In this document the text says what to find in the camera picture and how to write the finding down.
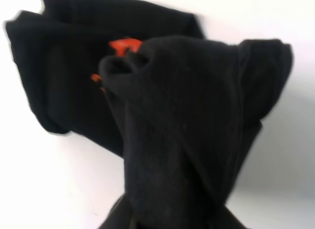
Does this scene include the black printed t-shirt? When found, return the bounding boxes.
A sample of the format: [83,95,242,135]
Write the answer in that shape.
[5,0,293,229]

